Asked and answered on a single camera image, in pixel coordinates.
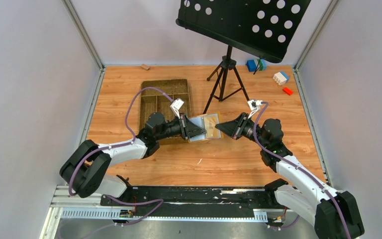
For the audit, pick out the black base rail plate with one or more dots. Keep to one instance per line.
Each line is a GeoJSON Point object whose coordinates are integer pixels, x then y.
{"type": "Point", "coordinates": [202, 202]}

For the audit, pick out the small wooden block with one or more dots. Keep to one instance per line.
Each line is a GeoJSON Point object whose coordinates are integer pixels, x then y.
{"type": "Point", "coordinates": [145, 67]}

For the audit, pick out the black music stand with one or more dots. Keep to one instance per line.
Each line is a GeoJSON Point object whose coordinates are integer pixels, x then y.
{"type": "Point", "coordinates": [263, 28]}

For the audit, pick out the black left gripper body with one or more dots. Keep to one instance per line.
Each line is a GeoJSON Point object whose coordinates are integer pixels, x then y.
{"type": "Point", "coordinates": [183, 126]}

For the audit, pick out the blue green toy block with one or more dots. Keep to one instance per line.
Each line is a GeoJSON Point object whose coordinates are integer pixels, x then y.
{"type": "Point", "coordinates": [256, 65]}

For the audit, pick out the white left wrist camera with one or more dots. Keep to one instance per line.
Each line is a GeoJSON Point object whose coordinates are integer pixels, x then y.
{"type": "Point", "coordinates": [176, 106]}

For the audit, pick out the red toy block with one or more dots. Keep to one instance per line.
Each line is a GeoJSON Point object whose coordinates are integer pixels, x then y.
{"type": "Point", "coordinates": [287, 91]}

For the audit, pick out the beige illustrated card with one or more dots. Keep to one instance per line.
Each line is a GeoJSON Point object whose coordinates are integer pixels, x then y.
{"type": "Point", "coordinates": [210, 121]}

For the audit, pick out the yellow leather card holder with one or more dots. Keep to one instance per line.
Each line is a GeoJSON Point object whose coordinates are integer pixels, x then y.
{"type": "Point", "coordinates": [219, 130]}

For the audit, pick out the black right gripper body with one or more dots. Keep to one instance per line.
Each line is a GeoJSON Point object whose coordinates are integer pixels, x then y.
{"type": "Point", "coordinates": [241, 126]}

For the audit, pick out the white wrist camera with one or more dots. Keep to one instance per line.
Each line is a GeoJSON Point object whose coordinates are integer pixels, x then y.
{"type": "Point", "coordinates": [255, 106]}
{"type": "Point", "coordinates": [176, 106]}

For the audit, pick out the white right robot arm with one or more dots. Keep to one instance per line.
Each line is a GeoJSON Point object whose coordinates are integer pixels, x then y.
{"type": "Point", "coordinates": [333, 214]}

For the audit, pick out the woven straw divided tray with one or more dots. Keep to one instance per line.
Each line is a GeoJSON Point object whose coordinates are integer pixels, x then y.
{"type": "Point", "coordinates": [152, 101]}

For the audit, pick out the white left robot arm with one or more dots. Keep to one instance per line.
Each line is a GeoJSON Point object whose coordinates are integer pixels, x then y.
{"type": "Point", "coordinates": [85, 170]}

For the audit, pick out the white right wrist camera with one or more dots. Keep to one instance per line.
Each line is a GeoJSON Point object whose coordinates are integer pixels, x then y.
{"type": "Point", "coordinates": [255, 106]}

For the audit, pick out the white blue toy block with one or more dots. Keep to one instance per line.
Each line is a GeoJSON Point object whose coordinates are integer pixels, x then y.
{"type": "Point", "coordinates": [281, 78]}

